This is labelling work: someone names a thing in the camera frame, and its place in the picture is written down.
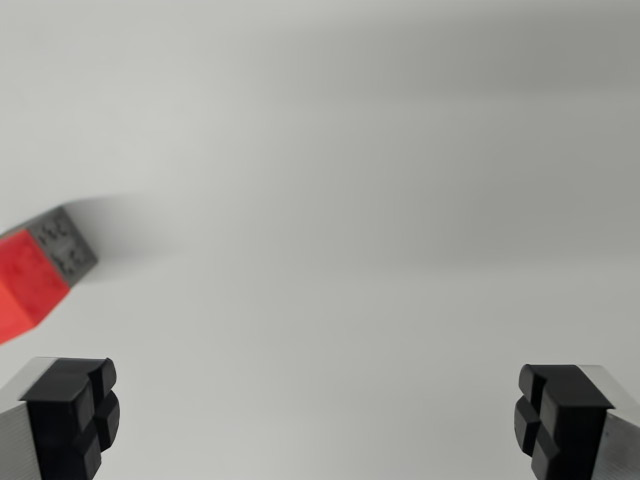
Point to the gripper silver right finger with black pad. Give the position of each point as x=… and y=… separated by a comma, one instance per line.
x=570, y=420

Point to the gray embossed cube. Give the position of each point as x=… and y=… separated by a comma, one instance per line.
x=67, y=247

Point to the red embossed cube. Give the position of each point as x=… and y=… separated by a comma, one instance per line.
x=27, y=285

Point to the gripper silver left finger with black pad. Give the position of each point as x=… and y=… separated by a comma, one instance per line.
x=55, y=415

